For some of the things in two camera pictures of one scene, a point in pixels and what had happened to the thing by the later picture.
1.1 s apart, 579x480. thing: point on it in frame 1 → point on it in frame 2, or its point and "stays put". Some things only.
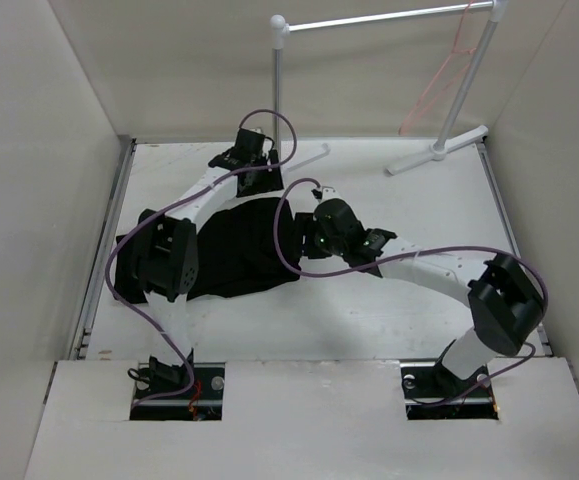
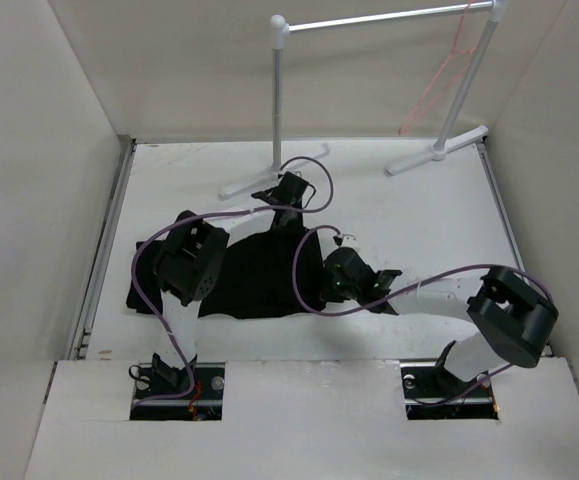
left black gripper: [271, 183] → [298, 225]
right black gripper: [305, 224] → [328, 295]
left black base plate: [198, 396] stays put
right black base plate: [433, 392] stays put
